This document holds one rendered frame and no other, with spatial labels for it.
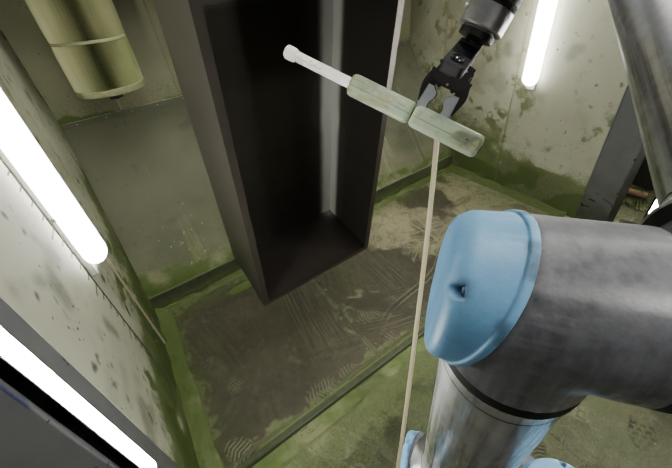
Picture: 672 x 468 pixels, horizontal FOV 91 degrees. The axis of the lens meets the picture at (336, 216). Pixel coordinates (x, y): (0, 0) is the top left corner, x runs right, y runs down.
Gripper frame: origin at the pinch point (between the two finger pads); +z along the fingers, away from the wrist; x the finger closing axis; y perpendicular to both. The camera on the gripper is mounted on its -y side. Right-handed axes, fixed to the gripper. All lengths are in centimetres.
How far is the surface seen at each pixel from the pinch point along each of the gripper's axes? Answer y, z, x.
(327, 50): 54, -2, 53
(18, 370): -57, 55, 31
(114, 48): 46, 39, 152
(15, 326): -52, 58, 42
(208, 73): -13, 11, 48
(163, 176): 73, 106, 134
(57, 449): -56, 74, 25
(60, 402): -54, 64, 27
